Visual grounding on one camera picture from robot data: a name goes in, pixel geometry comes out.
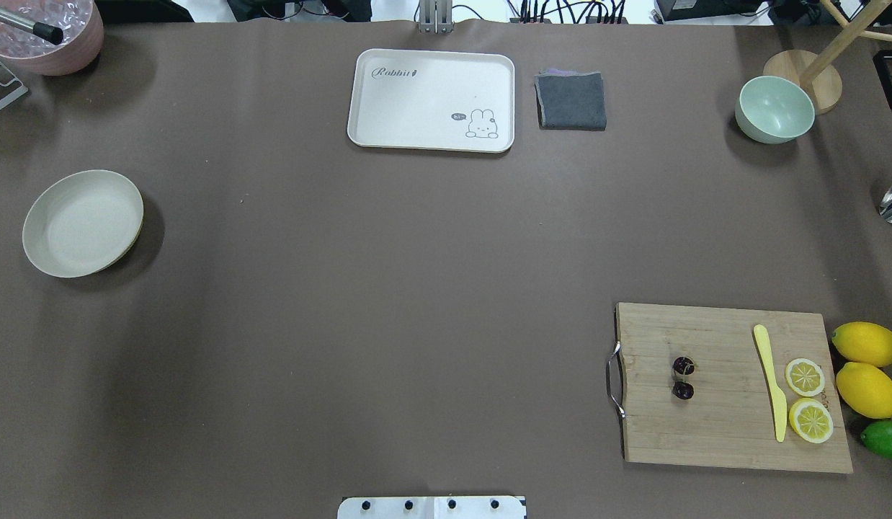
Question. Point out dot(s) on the beige round plate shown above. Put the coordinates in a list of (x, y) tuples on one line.
[(83, 223)]

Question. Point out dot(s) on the white rabbit tray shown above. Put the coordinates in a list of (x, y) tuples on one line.
[(433, 100)]

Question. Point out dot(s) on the dark red cherry near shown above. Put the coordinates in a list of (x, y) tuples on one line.
[(683, 366)]

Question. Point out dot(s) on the dark red cherry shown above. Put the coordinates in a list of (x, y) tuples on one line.
[(683, 366), (683, 390)]

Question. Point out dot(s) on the dark red cherry far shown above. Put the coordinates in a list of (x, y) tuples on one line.
[(683, 390)]

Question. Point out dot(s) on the grey folded cloth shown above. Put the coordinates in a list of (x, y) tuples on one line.
[(571, 100)]

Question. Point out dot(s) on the wooden cutting board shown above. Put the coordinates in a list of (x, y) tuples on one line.
[(728, 422)]

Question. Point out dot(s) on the mint green bowl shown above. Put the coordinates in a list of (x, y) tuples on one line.
[(773, 110)]

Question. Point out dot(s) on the yellow plastic knife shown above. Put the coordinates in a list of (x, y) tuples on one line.
[(779, 402)]

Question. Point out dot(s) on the lemon slice lower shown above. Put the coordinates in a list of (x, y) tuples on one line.
[(805, 377)]

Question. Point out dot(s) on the lemon slice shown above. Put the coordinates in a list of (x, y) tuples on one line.
[(810, 419), (805, 377)]

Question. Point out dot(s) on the lemon slice upper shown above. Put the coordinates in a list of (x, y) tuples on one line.
[(810, 419)]

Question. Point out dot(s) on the wooden cup stand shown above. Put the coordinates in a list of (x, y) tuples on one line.
[(815, 74)]

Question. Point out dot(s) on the yellow lemon lower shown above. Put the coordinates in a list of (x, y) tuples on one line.
[(864, 342)]

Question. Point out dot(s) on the yellow lemon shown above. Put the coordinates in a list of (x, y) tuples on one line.
[(866, 389), (864, 342)]

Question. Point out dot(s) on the yellow lemon upper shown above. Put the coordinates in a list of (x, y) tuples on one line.
[(866, 389)]

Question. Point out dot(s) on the metal scoop in bowl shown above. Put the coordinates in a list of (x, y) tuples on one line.
[(52, 34)]

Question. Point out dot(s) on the pink bowl with ice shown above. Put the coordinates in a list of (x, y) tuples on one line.
[(80, 23)]

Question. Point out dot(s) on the green lime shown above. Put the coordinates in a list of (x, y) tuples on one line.
[(877, 437)]

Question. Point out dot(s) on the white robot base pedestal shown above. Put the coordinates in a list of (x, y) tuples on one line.
[(461, 506)]

